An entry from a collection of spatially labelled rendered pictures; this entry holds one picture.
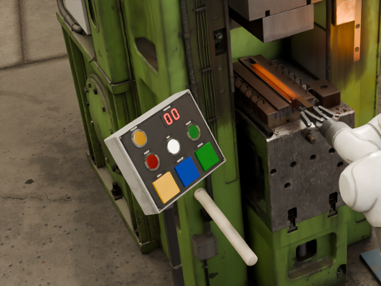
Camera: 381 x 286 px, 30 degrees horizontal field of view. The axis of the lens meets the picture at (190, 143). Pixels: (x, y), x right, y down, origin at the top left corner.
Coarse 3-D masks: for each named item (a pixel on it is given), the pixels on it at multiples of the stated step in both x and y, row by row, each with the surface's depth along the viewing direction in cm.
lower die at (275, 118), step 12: (240, 60) 293; (264, 60) 293; (240, 72) 287; (252, 72) 286; (276, 72) 284; (240, 84) 281; (252, 84) 278; (264, 84) 277; (288, 84) 275; (252, 96) 272; (264, 96) 269; (276, 96) 269; (312, 96) 266; (252, 108) 272; (264, 108) 264; (276, 108) 262; (288, 108) 263; (264, 120) 264; (276, 120) 264
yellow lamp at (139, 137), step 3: (138, 132) 223; (141, 132) 223; (135, 135) 222; (138, 135) 222; (141, 135) 223; (144, 135) 224; (135, 138) 221; (138, 138) 222; (141, 138) 223; (144, 138) 223; (135, 141) 221; (138, 141) 222; (141, 141) 223; (144, 141) 223; (138, 144) 222; (141, 144) 223
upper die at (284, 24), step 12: (228, 12) 264; (288, 12) 242; (300, 12) 244; (312, 12) 246; (240, 24) 258; (252, 24) 248; (264, 24) 241; (276, 24) 243; (288, 24) 245; (300, 24) 247; (312, 24) 249; (264, 36) 243; (276, 36) 245
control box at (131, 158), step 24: (192, 96) 238; (144, 120) 225; (168, 120) 230; (192, 120) 237; (120, 144) 219; (144, 144) 223; (192, 144) 235; (216, 144) 241; (120, 168) 225; (144, 168) 222; (168, 168) 228; (216, 168) 240; (144, 192) 223
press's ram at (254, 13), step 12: (228, 0) 248; (240, 0) 239; (252, 0) 234; (264, 0) 236; (276, 0) 238; (288, 0) 240; (300, 0) 242; (312, 0) 244; (240, 12) 242; (252, 12) 236; (264, 12) 238; (276, 12) 240
